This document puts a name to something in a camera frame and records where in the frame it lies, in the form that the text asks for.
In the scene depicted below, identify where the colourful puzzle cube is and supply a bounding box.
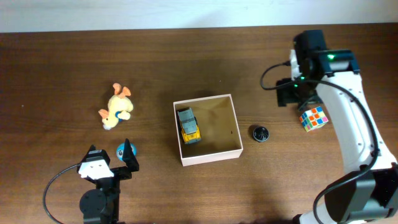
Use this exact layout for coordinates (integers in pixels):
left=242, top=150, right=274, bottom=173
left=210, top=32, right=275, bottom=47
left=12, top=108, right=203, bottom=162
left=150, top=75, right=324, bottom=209
left=299, top=106, right=329, bottom=132

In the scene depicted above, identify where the yellow grey toy truck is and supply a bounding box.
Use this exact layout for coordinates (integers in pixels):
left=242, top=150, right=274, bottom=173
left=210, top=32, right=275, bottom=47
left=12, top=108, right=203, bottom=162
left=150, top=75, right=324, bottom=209
left=177, top=108, right=201, bottom=144

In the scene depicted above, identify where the white cardboard box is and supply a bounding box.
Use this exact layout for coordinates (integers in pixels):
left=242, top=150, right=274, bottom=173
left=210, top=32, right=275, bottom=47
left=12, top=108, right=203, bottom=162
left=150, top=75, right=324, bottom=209
left=173, top=94, right=243, bottom=166

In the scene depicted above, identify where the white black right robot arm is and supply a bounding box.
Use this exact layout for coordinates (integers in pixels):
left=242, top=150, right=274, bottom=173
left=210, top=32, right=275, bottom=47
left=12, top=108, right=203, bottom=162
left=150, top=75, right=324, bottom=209
left=277, top=30, right=397, bottom=223

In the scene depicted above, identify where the blue ball toy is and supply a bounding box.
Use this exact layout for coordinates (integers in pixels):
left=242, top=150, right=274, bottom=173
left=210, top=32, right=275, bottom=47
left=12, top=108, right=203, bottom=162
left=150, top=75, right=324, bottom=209
left=116, top=143, right=136, bottom=161

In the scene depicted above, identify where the yellow plush bunny toy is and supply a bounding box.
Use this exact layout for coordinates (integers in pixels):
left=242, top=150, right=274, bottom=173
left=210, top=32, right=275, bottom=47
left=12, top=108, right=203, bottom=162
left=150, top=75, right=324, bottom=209
left=98, top=83, right=134, bottom=130

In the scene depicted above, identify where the black round cap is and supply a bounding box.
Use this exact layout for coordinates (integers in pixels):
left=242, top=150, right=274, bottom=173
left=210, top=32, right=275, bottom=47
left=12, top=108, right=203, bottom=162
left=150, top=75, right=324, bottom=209
left=252, top=126, right=270, bottom=142

